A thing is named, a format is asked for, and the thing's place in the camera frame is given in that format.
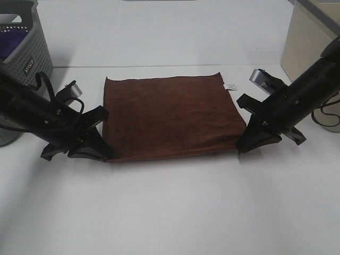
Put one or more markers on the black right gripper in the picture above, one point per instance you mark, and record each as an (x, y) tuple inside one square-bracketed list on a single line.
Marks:
[(265, 126)]

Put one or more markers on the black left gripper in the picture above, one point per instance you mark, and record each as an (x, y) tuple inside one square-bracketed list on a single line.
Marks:
[(79, 137)]

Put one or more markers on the brown towel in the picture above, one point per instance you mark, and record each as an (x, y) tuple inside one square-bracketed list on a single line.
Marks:
[(170, 117)]

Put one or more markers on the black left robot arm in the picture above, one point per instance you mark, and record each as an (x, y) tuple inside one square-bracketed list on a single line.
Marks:
[(57, 118)]

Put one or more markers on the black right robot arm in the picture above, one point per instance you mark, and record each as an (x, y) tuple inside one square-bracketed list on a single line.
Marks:
[(287, 105)]

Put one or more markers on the grey perforated laundry basket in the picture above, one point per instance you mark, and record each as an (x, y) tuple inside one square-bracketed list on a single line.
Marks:
[(31, 55)]

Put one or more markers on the beige storage bin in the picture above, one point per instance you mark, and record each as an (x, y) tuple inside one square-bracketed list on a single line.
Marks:
[(313, 26)]

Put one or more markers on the purple cloth in basket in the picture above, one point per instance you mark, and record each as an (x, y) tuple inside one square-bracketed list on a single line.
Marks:
[(10, 41)]

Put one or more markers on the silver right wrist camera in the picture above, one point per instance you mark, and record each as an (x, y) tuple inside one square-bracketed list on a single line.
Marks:
[(263, 80)]

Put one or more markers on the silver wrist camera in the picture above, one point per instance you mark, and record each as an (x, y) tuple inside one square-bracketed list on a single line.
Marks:
[(263, 80), (69, 93)]

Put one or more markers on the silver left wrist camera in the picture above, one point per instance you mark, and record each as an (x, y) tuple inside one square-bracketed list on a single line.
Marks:
[(69, 93)]

